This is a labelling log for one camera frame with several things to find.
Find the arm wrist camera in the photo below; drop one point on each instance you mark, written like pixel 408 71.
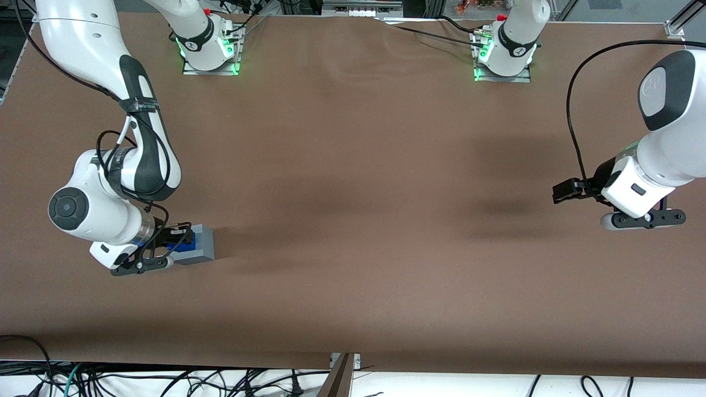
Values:
pixel 645 219
pixel 143 266

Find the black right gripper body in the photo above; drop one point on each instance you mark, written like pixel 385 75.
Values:
pixel 161 230

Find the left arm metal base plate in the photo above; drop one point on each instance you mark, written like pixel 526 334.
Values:
pixel 518 77

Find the diagonal aluminium profile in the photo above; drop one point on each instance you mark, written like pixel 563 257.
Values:
pixel 689 11

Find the gray square base block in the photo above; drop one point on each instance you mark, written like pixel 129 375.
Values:
pixel 204 245

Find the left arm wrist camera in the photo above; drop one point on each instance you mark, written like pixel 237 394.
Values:
pixel 645 219

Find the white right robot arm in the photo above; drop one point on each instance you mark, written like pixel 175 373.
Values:
pixel 83 44

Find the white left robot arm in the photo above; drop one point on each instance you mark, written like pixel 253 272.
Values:
pixel 678 154

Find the diagonal gray beam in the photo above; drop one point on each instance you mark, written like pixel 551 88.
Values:
pixel 336 383

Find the white background device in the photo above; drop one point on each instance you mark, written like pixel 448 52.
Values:
pixel 361 11

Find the small metal edge bracket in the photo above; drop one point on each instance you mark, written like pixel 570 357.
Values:
pixel 356 359

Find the orange background items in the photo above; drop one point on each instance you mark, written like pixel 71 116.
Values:
pixel 469 5

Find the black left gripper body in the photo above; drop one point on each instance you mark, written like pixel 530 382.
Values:
pixel 602 175

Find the aluminium table edge rail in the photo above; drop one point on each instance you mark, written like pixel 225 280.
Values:
pixel 15 66

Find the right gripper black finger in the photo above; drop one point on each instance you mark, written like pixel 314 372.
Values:
pixel 175 247
pixel 179 227

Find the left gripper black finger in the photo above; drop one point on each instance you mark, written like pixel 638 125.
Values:
pixel 584 183
pixel 568 192

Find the blue plastic part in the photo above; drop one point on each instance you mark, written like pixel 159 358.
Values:
pixel 187 249

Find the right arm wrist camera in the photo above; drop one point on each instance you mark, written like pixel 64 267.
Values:
pixel 143 266

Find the metal table corner bracket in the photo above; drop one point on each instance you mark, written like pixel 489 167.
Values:
pixel 674 30

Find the brown table cover sheet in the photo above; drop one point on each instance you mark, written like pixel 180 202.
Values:
pixel 386 165

